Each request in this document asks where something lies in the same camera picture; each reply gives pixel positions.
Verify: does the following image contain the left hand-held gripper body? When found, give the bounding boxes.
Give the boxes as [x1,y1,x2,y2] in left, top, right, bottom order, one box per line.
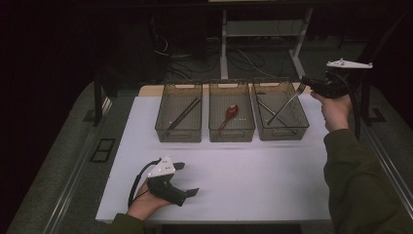
[147,155,188,208]

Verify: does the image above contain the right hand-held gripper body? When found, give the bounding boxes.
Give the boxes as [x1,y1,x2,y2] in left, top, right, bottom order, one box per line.
[316,58,374,98]

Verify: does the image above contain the metal fork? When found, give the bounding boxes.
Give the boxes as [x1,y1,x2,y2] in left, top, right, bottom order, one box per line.
[267,83,307,126]

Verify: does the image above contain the clear grey plastic bin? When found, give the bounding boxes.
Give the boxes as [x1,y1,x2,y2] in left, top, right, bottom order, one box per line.
[207,81,256,143]
[155,81,204,143]
[251,79,311,142]

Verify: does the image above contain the black chopstick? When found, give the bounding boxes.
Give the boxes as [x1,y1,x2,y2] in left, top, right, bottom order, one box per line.
[167,97,200,131]
[169,97,203,132]

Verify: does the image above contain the brown wooden spoon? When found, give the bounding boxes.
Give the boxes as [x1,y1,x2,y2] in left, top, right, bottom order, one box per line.
[217,103,240,131]

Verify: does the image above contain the person's right hand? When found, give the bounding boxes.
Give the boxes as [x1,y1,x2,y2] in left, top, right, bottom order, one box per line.
[310,92,354,133]

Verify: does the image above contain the person's left hand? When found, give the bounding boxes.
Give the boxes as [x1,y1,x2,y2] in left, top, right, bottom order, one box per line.
[126,179,171,222]

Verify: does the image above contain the black metal stand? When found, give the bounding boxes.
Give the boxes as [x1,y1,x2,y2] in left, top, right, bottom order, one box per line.
[359,69,388,128]

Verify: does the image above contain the white table mat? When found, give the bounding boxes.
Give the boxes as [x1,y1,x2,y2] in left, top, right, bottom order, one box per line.
[95,93,332,224]

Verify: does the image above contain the white metal stand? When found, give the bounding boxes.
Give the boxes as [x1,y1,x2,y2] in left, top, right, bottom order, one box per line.
[220,8,315,82]

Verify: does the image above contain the right hand-held gripper black cable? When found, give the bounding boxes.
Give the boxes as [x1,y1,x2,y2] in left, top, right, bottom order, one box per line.
[329,71,362,140]

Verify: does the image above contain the tangle of floor cables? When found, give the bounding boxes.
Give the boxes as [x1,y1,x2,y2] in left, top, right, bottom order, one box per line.
[152,32,277,81]

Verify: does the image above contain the black floor socket frame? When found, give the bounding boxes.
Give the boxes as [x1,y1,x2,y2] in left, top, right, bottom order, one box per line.
[90,137,117,164]

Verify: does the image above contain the aluminium frame rail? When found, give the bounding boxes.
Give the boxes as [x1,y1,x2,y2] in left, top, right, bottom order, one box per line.
[359,123,413,213]
[42,97,113,234]

